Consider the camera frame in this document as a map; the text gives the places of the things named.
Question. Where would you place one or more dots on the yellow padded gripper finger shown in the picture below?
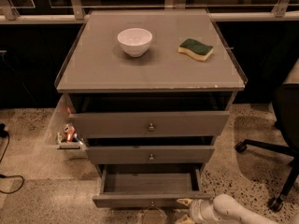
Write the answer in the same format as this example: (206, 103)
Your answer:
(185, 220)
(185, 201)

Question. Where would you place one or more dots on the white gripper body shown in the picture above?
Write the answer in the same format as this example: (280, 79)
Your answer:
(195, 209)

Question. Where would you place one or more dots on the grey bottom drawer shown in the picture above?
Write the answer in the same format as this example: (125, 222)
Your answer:
(149, 185)

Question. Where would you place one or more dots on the grey drawer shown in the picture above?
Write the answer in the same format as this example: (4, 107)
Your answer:
(149, 150)
(149, 185)
(149, 124)

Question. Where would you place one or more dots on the grey middle drawer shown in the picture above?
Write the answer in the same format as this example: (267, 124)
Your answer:
(149, 150)

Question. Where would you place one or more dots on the grey top drawer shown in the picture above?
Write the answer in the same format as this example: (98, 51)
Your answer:
(149, 124)

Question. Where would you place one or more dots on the grey three-drawer cabinet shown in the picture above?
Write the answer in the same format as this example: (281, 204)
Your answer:
(101, 78)

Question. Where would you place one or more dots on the black office chair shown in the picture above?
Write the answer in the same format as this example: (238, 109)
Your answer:
(286, 108)

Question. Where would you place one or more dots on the green and yellow sponge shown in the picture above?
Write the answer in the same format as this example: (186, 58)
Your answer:
(195, 49)

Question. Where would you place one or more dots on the white ceramic bowl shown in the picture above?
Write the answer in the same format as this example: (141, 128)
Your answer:
(135, 41)

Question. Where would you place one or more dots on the metal window railing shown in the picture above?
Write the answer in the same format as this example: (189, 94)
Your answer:
(76, 11)

